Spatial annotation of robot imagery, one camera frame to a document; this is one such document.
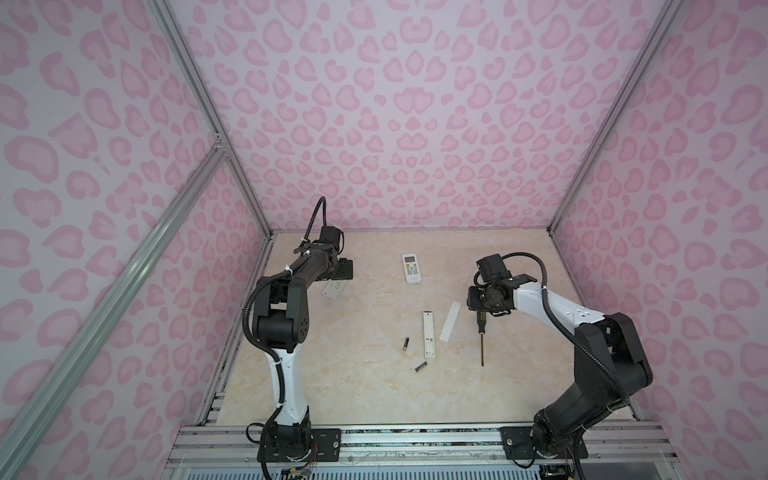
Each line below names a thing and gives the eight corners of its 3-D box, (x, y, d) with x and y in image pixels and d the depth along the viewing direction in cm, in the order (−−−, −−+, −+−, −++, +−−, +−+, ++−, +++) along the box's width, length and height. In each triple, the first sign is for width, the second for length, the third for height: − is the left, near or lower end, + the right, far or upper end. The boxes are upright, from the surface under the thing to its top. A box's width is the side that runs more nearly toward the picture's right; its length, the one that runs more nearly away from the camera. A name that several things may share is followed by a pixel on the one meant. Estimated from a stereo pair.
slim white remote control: (425, 357, 89) (425, 354, 88) (422, 314, 99) (422, 310, 97) (435, 357, 89) (436, 354, 88) (432, 314, 99) (432, 310, 97)
